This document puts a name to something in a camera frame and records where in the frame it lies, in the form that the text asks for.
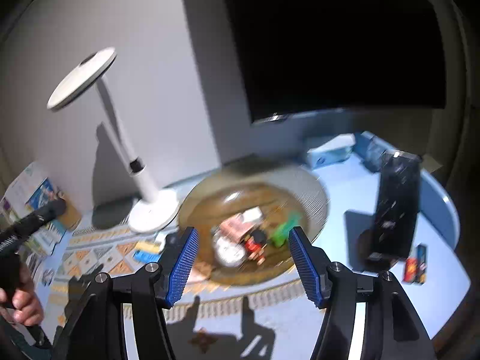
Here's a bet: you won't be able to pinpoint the person's left hand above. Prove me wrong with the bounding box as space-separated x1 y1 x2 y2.
0 264 44 326

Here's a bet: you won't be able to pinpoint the green flower toy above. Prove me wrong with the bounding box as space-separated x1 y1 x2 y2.
272 214 301 248

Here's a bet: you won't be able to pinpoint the red and black small packets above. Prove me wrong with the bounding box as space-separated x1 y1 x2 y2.
415 244 428 285

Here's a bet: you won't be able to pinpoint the small white box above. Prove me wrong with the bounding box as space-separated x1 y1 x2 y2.
240 207 264 226

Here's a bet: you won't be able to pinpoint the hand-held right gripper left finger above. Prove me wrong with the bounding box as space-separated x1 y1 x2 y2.
52 227 200 360

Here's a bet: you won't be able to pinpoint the pale blue tissue box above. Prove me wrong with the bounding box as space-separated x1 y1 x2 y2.
305 134 355 167

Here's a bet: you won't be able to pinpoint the pink eraser box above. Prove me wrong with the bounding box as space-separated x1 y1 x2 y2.
219 214 256 241

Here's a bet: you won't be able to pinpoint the patterned woven mat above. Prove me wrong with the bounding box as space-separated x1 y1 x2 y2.
49 221 331 325

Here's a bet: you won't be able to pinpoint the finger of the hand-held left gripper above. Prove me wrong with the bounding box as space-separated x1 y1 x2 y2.
0 199 67 257

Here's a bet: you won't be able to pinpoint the black monitor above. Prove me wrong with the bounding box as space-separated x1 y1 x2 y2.
217 0 449 126

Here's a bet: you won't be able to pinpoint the small red box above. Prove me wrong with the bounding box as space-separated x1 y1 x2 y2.
403 257 417 283

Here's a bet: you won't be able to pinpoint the row of upright books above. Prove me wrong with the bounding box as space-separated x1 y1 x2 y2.
0 161 66 271

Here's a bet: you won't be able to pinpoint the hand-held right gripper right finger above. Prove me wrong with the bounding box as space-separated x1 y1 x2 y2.
288 226 437 360

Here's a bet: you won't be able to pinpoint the small red orange figure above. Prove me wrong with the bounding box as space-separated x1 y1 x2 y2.
244 230 269 264

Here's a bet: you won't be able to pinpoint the amber ribbed glass bowl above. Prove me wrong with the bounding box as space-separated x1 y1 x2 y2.
179 165 330 286

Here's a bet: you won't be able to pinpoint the white desk lamp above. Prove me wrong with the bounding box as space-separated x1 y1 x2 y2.
47 47 180 233

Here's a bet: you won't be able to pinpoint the yellow marker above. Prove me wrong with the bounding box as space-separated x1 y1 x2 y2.
135 241 166 254

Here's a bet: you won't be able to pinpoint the black glossy box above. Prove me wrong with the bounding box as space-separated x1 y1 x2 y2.
365 150 421 267

